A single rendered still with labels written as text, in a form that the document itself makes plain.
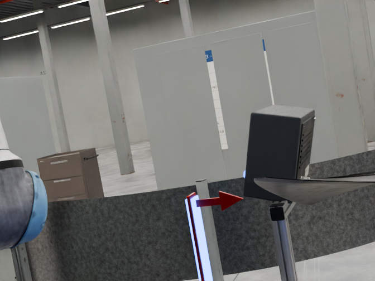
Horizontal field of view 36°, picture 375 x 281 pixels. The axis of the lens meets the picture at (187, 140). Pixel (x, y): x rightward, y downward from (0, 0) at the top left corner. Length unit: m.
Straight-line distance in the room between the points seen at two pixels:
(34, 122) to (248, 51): 5.38
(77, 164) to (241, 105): 2.20
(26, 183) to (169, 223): 1.54
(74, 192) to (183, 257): 4.99
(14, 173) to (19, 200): 0.04
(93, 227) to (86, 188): 4.71
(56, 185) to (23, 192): 6.54
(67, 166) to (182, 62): 1.97
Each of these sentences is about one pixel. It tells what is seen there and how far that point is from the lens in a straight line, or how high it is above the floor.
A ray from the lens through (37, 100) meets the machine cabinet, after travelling 11.16.
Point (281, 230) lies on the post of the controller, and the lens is 1.21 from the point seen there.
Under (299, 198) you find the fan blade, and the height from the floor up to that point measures 1.16.
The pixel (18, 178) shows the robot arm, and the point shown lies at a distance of 0.94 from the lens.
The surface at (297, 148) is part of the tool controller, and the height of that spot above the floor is 1.16.
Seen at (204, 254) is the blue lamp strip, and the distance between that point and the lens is 0.70.
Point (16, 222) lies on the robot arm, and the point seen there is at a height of 1.16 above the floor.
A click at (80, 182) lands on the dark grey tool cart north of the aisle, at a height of 0.52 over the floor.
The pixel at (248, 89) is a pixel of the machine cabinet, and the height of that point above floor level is 1.31.
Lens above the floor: 1.30
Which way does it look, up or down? 4 degrees down
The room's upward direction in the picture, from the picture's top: 10 degrees counter-clockwise
